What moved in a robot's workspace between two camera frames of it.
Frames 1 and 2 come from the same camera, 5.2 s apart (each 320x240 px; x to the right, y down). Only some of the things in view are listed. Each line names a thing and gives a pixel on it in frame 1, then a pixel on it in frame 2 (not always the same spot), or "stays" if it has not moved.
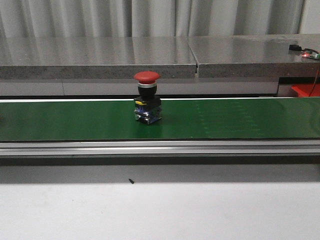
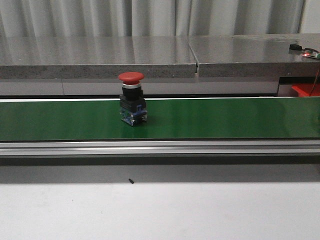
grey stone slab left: x=96 y=57 stays
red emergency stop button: x=147 y=106 to x=132 y=105
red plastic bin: x=304 y=90 stays
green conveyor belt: x=180 y=119 stays
